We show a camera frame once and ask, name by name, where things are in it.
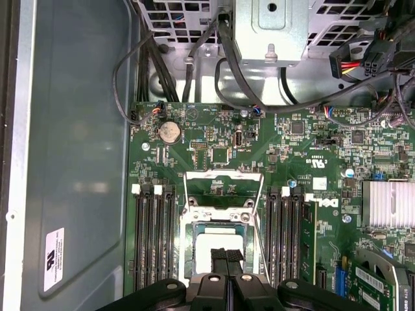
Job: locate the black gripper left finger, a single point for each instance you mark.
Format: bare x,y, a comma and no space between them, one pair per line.
214,291

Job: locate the black graphics card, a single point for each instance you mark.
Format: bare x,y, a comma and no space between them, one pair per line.
382,282

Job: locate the silver square CPU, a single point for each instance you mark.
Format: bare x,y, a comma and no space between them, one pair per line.
220,241

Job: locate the black PC case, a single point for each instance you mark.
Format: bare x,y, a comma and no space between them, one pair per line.
81,129

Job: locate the silver finned chipset heatsink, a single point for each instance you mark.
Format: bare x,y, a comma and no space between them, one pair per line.
389,204

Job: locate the black power plug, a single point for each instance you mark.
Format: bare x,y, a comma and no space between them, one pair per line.
379,55

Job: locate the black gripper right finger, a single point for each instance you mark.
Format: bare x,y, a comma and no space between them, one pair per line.
246,291

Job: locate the green motherboard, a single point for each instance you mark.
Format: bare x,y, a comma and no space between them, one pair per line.
275,145

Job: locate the white case label sticker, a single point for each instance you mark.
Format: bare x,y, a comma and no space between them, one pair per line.
54,259

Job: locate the metal socket cover frame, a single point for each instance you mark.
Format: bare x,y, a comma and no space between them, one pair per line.
194,175

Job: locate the grey metal bay box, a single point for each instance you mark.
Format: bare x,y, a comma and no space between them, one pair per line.
272,35

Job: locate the CPU socket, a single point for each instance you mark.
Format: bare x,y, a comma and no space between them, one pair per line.
188,252

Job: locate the black expansion slot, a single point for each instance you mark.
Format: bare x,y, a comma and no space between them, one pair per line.
321,278

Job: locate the RAM slot black clips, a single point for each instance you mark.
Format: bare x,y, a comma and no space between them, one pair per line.
149,243
273,243
296,243
171,243

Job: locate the blue expansion slot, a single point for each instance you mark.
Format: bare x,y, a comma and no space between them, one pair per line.
342,278

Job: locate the round coin battery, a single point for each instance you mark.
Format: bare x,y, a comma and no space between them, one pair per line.
169,133

